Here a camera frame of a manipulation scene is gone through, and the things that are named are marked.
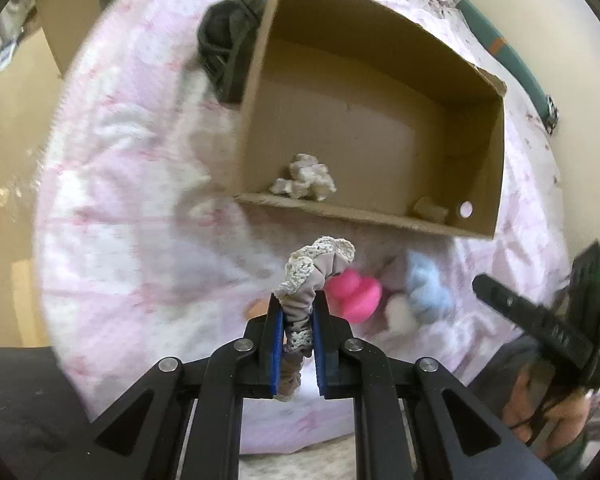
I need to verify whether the wooden bedside cabinet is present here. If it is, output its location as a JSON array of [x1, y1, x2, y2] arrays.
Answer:
[[34, 0, 106, 80]]

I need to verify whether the person's left leg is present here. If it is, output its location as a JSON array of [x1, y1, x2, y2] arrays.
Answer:
[[0, 346, 98, 480]]

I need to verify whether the cardboard box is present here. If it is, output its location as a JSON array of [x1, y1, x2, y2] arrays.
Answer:
[[230, 0, 508, 241]]

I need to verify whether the person's leg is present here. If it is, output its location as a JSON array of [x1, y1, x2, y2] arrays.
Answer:
[[467, 334, 546, 411], [0, 346, 98, 480]]

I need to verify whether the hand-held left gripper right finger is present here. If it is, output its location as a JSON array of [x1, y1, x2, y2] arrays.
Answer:
[[313, 291, 563, 480]]

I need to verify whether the light blue fluffy sock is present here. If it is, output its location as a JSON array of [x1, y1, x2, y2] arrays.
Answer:
[[405, 252, 453, 323]]

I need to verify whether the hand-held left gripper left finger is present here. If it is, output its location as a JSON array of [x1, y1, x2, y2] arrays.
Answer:
[[30, 296, 282, 480]]

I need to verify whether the small beige fabric piece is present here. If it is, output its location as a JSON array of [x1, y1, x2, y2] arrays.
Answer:
[[412, 196, 451, 223]]

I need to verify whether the person's right leg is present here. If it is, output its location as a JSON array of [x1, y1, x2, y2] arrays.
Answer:
[[467, 334, 546, 411]]

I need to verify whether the dark grey garment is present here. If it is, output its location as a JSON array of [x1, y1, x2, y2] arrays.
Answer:
[[196, 0, 268, 103]]

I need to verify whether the teal bolster pillow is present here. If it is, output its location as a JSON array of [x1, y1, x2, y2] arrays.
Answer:
[[455, 0, 561, 133]]

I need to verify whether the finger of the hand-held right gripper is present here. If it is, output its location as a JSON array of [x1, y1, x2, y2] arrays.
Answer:
[[472, 274, 600, 391]]

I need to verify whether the white sock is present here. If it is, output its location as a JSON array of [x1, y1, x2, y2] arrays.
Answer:
[[384, 294, 418, 333]]

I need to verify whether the pink bow-print bedsheet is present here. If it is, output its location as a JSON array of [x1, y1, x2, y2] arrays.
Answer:
[[32, 0, 576, 456]]

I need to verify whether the person's right hand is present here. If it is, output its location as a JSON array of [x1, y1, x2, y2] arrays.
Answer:
[[502, 360, 591, 461]]

